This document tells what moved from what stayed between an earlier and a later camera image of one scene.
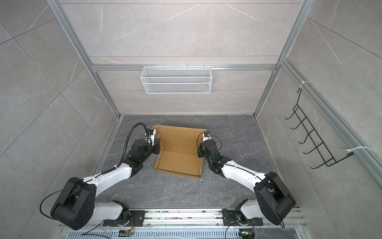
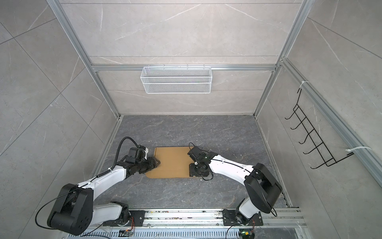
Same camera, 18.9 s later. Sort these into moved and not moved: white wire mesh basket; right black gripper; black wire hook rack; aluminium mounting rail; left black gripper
Moved: right black gripper; left black gripper
Not moved: black wire hook rack; white wire mesh basket; aluminium mounting rail
